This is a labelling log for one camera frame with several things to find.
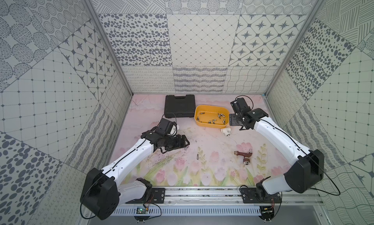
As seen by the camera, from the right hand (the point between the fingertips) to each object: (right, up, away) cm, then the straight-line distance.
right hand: (241, 120), depth 83 cm
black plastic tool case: (-40, +8, +25) cm, 48 cm away
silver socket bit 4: (-13, -2, +21) cm, 25 cm away
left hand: (-32, -11, -4) cm, 34 cm away
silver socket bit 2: (-24, -1, +22) cm, 33 cm away
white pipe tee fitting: (-5, -8, +13) cm, 16 cm away
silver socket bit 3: (-8, +2, +24) cm, 26 cm away
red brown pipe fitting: (+4, -23, +1) cm, 24 cm away
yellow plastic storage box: (-13, 0, +25) cm, 28 cm away
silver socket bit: (-25, -23, +5) cm, 34 cm away
